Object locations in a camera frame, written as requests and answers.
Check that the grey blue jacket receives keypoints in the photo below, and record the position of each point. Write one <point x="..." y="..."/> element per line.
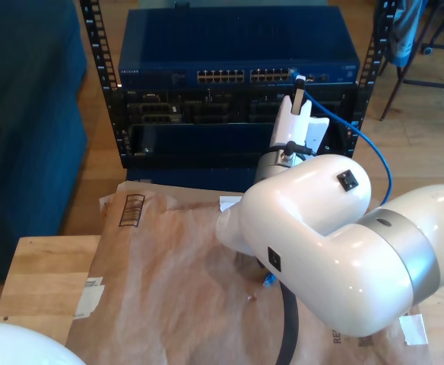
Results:
<point x="404" y="38"/>

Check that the office chair base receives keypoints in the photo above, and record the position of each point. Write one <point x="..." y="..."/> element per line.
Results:
<point x="428" y="49"/>

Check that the blue rack base plate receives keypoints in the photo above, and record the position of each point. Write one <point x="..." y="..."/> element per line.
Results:
<point x="191" y="180"/>

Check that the brown paper mailer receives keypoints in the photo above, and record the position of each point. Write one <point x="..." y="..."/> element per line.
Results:
<point x="150" y="285"/>

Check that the blue network switch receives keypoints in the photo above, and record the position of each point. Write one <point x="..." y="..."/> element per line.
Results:
<point x="237" y="38"/>

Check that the blue sofa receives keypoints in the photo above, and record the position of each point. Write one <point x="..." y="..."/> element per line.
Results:
<point x="24" y="133"/>

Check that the black rack shelf tray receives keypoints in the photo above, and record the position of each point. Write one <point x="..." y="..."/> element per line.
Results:
<point x="207" y="159"/>

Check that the dark metal bar stool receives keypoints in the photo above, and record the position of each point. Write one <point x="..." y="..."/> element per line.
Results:
<point x="435" y="85"/>

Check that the black rack frame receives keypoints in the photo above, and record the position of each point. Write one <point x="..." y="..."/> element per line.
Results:
<point x="113" y="114"/>

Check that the black rack server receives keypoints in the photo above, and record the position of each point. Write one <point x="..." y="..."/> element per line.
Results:
<point x="207" y="102"/>

